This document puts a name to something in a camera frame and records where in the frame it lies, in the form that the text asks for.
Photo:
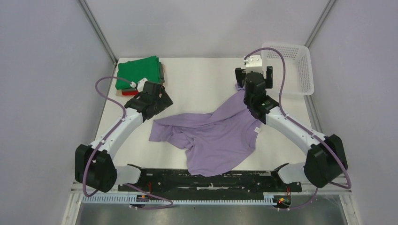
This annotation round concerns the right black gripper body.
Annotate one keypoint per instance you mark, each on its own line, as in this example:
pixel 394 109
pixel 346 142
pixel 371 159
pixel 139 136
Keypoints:
pixel 241 73

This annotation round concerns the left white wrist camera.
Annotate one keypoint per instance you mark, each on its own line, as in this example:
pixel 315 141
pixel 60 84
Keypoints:
pixel 138 86

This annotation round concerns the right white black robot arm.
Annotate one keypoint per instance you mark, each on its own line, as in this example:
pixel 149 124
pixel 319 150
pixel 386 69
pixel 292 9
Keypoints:
pixel 325 155

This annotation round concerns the aluminium frame rails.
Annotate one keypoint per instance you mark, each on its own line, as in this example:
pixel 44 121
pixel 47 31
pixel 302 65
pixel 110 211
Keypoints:
pixel 76 198

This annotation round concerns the green folded t-shirt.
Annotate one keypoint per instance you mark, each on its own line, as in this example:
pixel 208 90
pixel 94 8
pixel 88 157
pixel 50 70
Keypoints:
pixel 136 70

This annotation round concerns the red folded t-shirt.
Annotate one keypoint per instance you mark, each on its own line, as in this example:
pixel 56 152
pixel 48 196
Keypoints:
pixel 129 92

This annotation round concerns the beige folded t-shirt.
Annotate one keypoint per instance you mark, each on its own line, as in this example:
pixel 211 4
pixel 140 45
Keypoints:
pixel 119 93

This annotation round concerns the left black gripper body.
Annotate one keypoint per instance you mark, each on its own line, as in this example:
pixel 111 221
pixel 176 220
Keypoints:
pixel 161 104

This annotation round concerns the purple t-shirt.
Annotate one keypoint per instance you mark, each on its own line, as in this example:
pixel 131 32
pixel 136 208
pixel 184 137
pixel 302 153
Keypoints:
pixel 215 142

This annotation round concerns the grey folded t-shirt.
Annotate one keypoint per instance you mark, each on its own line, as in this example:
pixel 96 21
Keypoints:
pixel 161 73

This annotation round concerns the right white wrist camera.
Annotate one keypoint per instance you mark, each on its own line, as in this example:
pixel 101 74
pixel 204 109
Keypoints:
pixel 253 64

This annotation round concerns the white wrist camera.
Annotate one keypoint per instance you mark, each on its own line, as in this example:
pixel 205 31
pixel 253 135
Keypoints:
pixel 253 64
pixel 138 86

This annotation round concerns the white perforated plastic basket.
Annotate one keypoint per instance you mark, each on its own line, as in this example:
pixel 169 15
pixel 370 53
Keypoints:
pixel 299 75

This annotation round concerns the white slotted cable duct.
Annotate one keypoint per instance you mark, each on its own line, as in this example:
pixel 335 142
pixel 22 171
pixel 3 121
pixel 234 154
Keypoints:
pixel 138 199

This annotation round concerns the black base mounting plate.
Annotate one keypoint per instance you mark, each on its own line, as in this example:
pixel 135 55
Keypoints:
pixel 179 184

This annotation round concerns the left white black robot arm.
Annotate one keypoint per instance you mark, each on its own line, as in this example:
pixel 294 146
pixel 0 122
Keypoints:
pixel 94 166

